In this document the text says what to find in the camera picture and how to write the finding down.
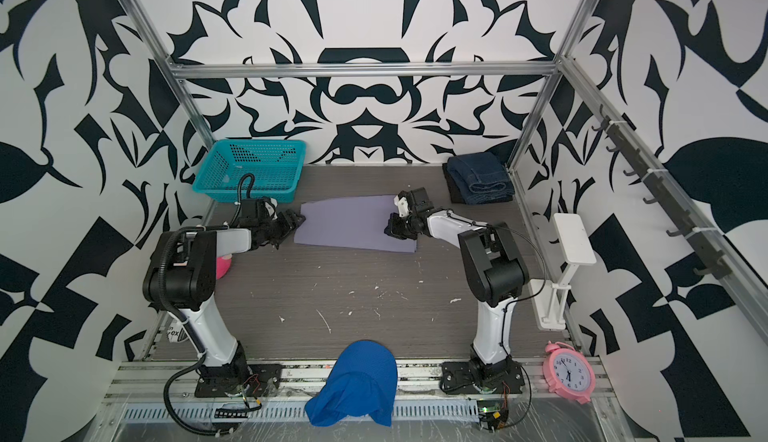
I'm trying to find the lavender grey skirt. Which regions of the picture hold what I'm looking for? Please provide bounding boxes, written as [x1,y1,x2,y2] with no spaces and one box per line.
[294,195,417,253]

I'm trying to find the dark blue denim skirt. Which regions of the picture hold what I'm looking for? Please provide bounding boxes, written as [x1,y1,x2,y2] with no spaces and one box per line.
[446,152,515,205]

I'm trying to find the black skirt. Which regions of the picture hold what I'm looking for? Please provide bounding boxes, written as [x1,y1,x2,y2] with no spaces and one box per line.
[441,163,465,204]

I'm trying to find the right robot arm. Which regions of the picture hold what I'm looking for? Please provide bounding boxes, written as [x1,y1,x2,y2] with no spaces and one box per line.
[384,188,530,366]

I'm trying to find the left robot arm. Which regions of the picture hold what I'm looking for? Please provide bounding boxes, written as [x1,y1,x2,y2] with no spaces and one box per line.
[142,197,306,384]

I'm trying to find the teal plastic basket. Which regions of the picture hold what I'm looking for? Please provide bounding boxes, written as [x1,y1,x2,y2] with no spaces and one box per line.
[193,139,306,203]

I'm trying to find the pink plush toy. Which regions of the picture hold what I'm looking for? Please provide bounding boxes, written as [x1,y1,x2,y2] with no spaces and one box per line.
[216,254,232,280]

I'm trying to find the white shelf stand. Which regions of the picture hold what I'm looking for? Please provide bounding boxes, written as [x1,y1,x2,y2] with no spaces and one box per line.
[530,213,596,331]

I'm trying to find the blue cloth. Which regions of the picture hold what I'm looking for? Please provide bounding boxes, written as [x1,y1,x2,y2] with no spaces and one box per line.
[305,340,399,427]

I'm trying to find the small green circuit board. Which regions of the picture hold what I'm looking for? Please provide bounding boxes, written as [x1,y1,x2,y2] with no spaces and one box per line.
[477,400,509,432]

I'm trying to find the pink alarm clock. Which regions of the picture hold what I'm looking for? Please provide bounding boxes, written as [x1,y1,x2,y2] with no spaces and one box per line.
[542,342,596,404]

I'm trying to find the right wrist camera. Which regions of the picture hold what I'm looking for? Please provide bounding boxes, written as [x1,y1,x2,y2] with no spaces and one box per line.
[394,196,410,218]

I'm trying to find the black corrugated cable conduit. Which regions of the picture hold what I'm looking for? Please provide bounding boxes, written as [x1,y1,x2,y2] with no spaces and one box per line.
[157,173,259,437]

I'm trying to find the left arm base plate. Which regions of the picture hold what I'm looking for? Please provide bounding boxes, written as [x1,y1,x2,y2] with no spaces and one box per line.
[194,363,283,398]

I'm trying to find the aluminium frame crossbar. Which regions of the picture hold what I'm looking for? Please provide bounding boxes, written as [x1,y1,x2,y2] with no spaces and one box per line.
[170,61,556,80]

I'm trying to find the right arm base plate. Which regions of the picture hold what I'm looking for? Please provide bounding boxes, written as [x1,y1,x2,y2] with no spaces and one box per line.
[439,358,526,395]

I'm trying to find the grey wall hook rack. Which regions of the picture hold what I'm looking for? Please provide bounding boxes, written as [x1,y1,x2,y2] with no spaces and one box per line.
[594,108,733,280]

